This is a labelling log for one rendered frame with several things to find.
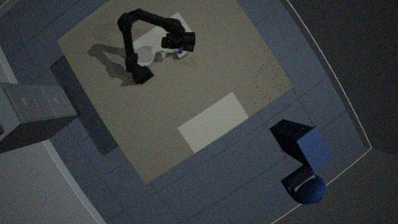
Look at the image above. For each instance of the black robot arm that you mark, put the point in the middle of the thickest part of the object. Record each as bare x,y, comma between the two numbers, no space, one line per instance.
173,26

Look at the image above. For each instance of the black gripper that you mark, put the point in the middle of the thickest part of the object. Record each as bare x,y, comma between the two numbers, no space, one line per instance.
166,44

